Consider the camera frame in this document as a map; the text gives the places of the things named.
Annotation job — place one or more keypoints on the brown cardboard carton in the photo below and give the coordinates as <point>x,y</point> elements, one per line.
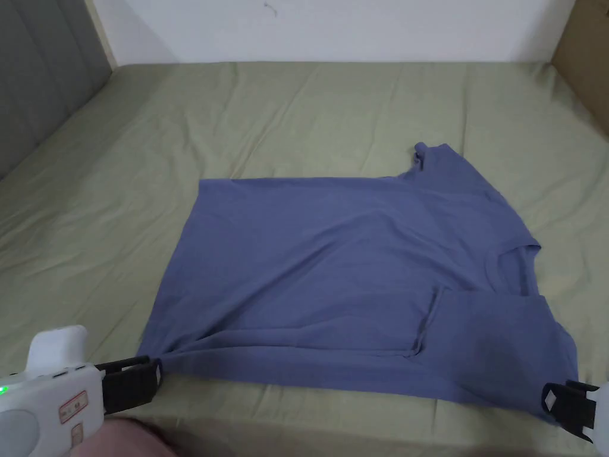
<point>587,62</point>

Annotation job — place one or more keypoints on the bed with pale green sheet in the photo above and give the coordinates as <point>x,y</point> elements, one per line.
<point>285,104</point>

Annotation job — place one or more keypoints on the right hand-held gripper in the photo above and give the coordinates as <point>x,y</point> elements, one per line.
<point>602,414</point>

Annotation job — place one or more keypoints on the grey padded headboard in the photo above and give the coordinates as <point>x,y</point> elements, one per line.
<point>43,71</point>

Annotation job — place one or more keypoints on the blue shirt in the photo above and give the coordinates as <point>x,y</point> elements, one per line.
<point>309,262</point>

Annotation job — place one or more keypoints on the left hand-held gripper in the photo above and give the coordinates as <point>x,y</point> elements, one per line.
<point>43,404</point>

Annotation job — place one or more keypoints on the person's legs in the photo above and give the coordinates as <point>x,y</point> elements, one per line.
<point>123,442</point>

